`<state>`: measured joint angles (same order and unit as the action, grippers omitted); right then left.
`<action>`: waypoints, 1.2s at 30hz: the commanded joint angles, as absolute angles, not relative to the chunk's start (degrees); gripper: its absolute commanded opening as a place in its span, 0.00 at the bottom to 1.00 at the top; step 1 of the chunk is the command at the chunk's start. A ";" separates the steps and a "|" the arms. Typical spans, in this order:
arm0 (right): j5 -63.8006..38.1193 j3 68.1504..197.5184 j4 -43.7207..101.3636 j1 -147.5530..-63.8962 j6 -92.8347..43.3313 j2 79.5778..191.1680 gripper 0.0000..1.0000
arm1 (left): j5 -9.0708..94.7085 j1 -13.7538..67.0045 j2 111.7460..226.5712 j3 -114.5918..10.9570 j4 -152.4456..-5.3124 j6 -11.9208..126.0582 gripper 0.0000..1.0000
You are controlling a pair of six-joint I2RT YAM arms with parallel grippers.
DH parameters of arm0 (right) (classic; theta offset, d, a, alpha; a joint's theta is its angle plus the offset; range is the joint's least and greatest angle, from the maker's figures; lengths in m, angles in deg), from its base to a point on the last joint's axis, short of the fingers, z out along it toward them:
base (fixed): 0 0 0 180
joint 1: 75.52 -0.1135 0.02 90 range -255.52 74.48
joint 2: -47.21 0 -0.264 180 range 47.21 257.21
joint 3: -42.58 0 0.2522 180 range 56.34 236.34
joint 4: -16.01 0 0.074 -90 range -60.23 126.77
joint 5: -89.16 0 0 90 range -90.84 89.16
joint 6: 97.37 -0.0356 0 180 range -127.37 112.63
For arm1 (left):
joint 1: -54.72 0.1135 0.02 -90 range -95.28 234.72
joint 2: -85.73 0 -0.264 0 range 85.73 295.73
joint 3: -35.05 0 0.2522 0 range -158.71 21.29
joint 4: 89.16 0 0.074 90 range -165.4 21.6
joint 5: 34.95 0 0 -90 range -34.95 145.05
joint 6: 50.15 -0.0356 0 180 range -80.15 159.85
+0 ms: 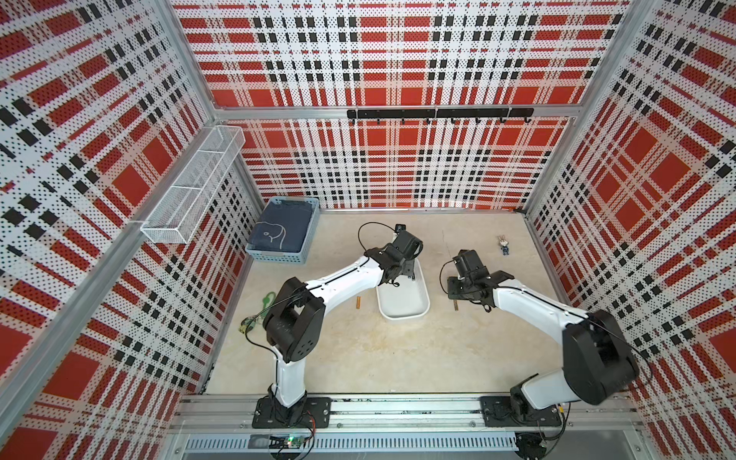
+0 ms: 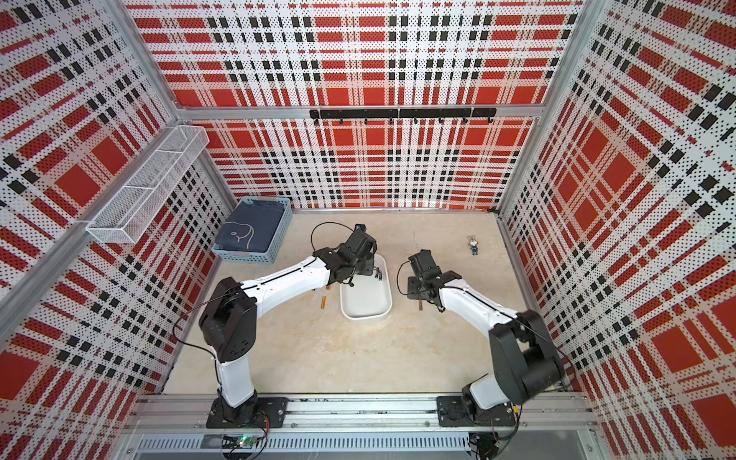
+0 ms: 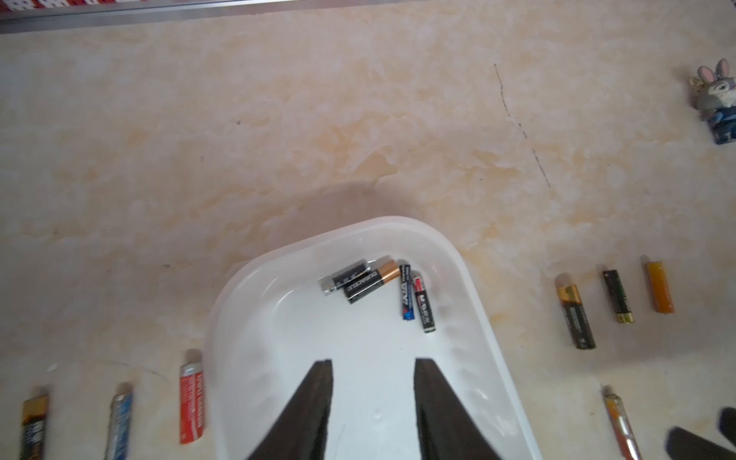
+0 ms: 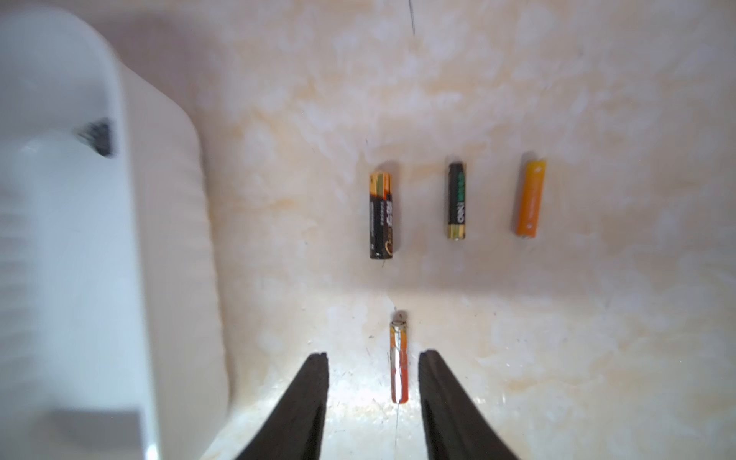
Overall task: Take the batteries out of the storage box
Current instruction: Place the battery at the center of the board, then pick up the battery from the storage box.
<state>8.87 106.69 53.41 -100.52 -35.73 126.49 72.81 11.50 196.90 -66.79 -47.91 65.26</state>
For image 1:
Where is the folded blue denim garment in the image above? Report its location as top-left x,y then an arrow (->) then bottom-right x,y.
250,200 -> 312,253

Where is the white oval storage box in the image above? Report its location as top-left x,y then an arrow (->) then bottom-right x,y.
376,260 -> 431,321

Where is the light blue plastic basket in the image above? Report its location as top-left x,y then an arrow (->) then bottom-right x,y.
246,197 -> 320,265

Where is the green circuit board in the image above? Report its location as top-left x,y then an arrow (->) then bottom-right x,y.
268,435 -> 310,450

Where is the green carabiner keychain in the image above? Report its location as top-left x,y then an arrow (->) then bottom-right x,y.
239,291 -> 276,335

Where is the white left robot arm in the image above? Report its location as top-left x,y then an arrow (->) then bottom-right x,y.
240,224 -> 424,409

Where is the small rabbit figure keychain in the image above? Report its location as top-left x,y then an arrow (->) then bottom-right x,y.
498,235 -> 510,256

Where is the white wire mesh shelf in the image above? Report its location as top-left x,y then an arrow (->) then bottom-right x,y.
142,126 -> 245,245

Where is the black hook rail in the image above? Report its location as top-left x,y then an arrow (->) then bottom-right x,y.
346,107 -> 535,122

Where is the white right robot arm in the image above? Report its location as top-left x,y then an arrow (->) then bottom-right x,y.
447,250 -> 640,417

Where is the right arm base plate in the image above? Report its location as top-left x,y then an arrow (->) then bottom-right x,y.
479,396 -> 563,427

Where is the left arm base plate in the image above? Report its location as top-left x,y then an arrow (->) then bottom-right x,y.
251,396 -> 332,429

